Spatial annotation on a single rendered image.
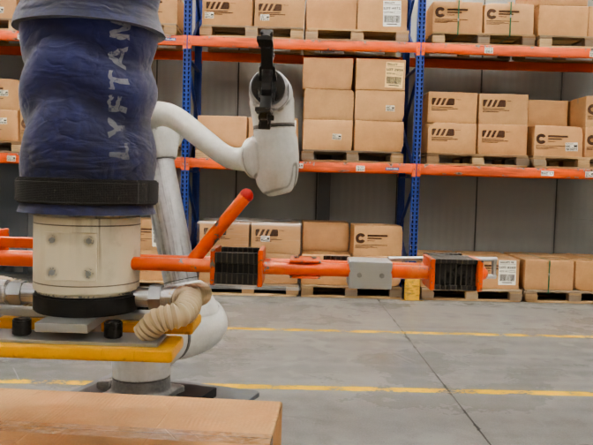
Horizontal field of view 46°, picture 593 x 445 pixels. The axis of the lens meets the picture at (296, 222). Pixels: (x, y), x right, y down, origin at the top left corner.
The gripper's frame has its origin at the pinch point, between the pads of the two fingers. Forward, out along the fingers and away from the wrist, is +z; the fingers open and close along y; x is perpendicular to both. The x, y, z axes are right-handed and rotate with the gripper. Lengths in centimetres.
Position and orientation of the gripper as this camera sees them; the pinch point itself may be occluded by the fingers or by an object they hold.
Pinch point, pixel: (263, 74)
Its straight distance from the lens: 139.6
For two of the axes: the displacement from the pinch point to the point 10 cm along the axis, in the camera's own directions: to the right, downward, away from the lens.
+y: -0.3, 10.0, 0.6
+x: -10.0, -0.3, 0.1
